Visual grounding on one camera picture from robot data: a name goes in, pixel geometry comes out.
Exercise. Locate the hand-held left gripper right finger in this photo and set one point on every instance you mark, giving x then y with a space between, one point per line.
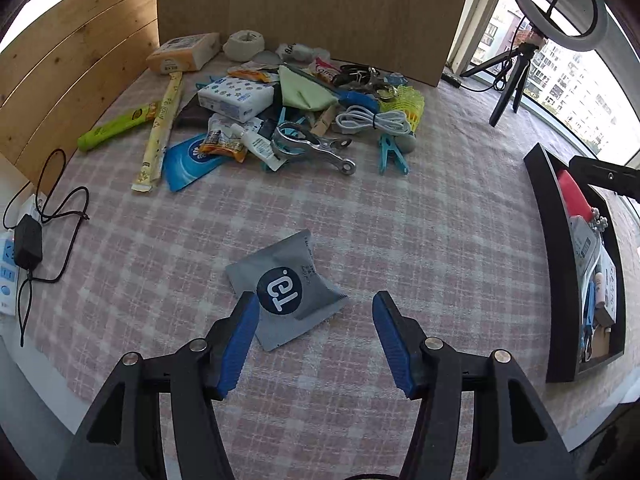
395 345

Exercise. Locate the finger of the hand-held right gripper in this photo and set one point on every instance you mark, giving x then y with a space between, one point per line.
610 176

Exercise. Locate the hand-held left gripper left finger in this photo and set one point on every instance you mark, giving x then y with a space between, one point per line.
240 345

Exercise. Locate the red cloth pouch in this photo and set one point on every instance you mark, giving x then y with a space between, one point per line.
572 195

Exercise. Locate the white bead cluster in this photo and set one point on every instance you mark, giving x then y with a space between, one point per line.
597 222

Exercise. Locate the white blue packaging card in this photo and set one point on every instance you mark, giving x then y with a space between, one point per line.
582 247

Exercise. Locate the black tray container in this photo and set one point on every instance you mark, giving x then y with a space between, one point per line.
542 220

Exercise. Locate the grey sachet with black circle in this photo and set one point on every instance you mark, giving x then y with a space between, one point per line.
300 280

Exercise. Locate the white floral box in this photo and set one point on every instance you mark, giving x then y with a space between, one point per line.
610 285

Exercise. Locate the light blue plastic case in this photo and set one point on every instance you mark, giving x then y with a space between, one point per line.
587 310

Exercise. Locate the black tripod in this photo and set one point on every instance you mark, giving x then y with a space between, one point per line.
506 95

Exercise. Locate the blue round-logo packet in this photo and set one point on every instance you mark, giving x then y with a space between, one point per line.
187 165

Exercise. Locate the orange brown snack packet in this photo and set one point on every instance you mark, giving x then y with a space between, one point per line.
222 149

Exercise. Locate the small white tube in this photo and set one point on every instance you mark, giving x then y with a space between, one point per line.
257 147

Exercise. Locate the large metal clamp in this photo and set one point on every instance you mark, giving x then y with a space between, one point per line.
320 147

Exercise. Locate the yellow shuttlecock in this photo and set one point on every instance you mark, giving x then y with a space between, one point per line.
407 107

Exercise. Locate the long yellow stick packet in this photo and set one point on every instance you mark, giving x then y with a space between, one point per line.
157 135

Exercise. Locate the blue correction tape dispenser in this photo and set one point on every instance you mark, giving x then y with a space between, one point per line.
397 80

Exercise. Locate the wooden clothespin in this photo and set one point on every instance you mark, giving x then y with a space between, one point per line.
324 121

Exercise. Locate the black power adapter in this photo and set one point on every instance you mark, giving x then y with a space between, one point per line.
27 242

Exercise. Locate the black mesh pouch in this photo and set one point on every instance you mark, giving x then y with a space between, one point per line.
187 115

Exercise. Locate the white power strip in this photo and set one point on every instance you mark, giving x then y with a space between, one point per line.
6 280

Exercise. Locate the star print tissue pack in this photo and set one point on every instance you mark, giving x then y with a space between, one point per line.
235 97

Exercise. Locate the green tube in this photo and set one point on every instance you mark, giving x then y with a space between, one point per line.
115 127

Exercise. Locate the light green cloth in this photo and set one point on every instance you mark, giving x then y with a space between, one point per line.
300 90

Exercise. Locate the black elastic band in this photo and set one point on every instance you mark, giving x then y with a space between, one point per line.
350 67

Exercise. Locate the red white creamer sachet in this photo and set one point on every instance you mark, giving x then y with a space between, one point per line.
325 67

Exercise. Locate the clear round blister packet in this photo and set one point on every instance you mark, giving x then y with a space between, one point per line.
265 57

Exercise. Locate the white tape roll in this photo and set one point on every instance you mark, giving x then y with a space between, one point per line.
244 47

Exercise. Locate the orange tissue pack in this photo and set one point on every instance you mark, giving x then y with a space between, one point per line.
182 52

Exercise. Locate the white wrapped bundle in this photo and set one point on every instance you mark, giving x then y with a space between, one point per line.
300 51

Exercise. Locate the wooden plank panel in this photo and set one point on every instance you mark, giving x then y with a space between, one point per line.
75 60

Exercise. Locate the light plywood board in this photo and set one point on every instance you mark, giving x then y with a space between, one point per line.
325 5

